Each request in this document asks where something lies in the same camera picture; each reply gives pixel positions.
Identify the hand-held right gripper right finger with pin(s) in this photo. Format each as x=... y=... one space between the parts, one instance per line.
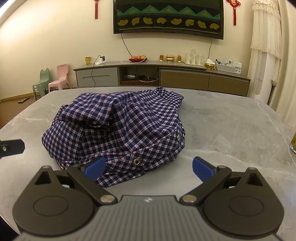
x=202 y=169

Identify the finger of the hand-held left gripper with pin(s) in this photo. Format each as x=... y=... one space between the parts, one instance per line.
x=12 y=148

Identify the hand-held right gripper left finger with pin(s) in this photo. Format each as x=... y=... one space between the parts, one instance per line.
x=94 y=168

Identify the navy plaid shirt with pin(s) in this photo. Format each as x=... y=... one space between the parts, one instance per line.
x=129 y=120

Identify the dark object on floor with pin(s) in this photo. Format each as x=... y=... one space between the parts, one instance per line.
x=23 y=100

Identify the green plastic chair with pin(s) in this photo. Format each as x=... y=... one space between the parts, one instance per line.
x=42 y=80

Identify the pink plastic chair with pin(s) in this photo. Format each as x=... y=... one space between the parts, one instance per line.
x=62 y=74

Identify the grey and brown tv cabinet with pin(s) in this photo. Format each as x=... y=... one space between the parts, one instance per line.
x=185 y=78

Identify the yellow-green drinking glass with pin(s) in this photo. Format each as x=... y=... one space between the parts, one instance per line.
x=293 y=142

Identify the set-top box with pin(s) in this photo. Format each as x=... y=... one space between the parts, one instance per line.
x=130 y=76

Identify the gold tissue box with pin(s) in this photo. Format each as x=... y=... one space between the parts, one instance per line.
x=210 y=65

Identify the white organizer box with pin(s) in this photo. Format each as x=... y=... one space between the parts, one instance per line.
x=227 y=67

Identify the white power strip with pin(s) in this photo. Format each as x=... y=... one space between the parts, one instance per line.
x=100 y=61

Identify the yellow glass cup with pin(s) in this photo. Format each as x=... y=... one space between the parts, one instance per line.
x=87 y=60

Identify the clear drinking glass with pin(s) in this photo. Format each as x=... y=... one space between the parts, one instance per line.
x=187 y=58
x=194 y=58
x=200 y=59
x=193 y=52

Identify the gold bowl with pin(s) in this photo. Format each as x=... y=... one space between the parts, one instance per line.
x=170 y=58

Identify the light window curtain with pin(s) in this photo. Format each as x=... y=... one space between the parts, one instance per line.
x=288 y=92

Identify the red fruit plate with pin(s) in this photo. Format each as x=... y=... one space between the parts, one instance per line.
x=138 y=59

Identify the lace-covered standing air conditioner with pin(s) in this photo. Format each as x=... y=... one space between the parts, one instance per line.
x=266 y=46

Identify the red knot ornament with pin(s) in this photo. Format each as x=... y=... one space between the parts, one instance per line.
x=96 y=8
x=234 y=9

